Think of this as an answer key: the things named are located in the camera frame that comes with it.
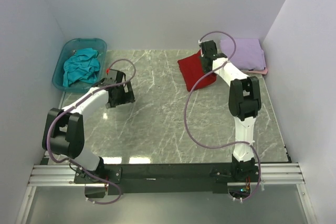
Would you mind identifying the red t-shirt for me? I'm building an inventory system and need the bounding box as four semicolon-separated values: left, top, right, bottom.
177;50;217;92

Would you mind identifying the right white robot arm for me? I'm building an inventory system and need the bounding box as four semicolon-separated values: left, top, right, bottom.
199;40;261;182

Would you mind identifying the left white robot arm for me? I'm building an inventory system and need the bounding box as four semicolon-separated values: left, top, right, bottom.
42;69;135;183

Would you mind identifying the folded lilac t-shirt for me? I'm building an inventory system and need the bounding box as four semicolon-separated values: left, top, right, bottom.
229;38;267;72

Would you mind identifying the teal crumpled t-shirt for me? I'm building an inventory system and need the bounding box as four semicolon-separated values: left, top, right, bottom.
62;48;100;87

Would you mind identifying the folded pink t-shirt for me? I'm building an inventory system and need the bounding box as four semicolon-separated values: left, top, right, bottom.
246;68;268;75

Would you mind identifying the teal plastic basket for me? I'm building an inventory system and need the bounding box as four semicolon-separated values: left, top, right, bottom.
52;38;107;93

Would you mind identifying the black base beam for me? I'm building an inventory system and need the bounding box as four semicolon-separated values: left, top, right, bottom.
74;163;262;196

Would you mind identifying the aluminium frame rail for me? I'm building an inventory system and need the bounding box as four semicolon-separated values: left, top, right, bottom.
28;153;79;186

